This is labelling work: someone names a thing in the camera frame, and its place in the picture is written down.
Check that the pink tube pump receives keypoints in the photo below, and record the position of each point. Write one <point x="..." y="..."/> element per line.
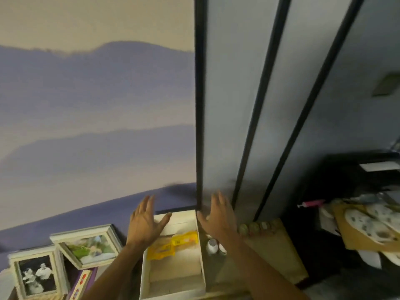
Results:
<point x="311" y="203"/>

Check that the person's left hand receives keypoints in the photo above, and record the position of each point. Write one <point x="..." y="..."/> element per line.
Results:
<point x="143" y="226"/>

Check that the white frame monochrome photo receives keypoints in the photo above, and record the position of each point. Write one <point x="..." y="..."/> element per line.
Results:
<point x="37" y="274"/>

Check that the plain white child shoe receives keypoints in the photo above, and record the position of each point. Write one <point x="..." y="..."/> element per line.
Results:
<point x="392" y="258"/>

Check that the black appliance box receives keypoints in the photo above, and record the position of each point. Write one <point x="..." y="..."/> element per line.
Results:
<point x="312" y="246"/>

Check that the person's right hand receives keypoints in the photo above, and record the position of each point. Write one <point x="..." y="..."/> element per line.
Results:
<point x="220" y="223"/>

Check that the white children's shoes on cardboard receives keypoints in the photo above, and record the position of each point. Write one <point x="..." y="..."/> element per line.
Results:
<point x="356" y="240"/>

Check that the white folded paper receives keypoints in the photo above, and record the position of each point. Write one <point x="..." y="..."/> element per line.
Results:
<point x="370" y="258"/>

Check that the person's right forearm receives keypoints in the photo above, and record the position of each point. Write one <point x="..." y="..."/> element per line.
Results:
<point x="265" y="274"/>

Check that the large yellow snack packet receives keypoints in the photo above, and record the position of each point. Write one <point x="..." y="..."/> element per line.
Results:
<point x="175" y="245"/>

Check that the yellow wooden side table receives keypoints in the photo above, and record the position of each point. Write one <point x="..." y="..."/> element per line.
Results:
<point x="275" y="256"/>

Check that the small white drink bottle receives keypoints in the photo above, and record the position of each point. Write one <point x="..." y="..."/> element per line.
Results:
<point x="212" y="246"/>
<point x="222" y="249"/>

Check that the red drink can pack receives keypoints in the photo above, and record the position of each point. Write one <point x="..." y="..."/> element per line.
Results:
<point x="257" y="228"/>

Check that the wooden counting strip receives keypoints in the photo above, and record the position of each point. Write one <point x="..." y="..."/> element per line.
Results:
<point x="79" y="285"/>

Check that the purple sheet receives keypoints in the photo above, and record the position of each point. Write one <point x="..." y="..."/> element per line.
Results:
<point x="92" y="278"/>

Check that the white frame green photo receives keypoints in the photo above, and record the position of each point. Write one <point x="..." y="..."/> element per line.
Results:
<point x="87" y="246"/>

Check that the white child shoe green trim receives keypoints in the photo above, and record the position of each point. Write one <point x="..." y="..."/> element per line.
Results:
<point x="386" y="214"/>
<point x="370" y="226"/>

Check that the person's left forearm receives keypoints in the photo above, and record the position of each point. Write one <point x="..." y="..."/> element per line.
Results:
<point x="115" y="271"/>

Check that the open white cardboard box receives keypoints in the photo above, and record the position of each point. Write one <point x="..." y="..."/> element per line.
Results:
<point x="175" y="271"/>

